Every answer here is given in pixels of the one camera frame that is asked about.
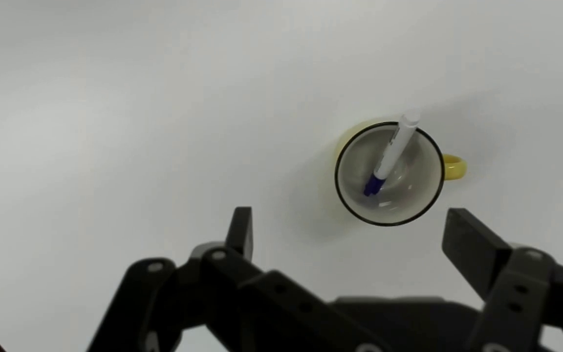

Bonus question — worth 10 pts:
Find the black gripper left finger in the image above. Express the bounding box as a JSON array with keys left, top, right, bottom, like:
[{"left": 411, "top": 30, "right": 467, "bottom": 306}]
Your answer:
[{"left": 84, "top": 206, "right": 387, "bottom": 352}]

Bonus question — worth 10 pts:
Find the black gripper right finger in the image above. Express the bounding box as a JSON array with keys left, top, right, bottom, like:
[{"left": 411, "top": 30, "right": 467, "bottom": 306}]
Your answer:
[{"left": 440, "top": 208, "right": 563, "bottom": 352}]

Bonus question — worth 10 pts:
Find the white marker with blue cap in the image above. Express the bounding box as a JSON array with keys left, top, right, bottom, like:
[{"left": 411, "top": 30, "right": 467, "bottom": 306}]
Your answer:
[{"left": 362, "top": 110, "right": 422, "bottom": 200}]

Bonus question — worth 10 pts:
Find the yellow enamel cup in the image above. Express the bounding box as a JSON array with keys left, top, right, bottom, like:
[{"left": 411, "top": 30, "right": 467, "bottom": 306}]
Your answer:
[{"left": 331, "top": 116, "right": 471, "bottom": 230}]

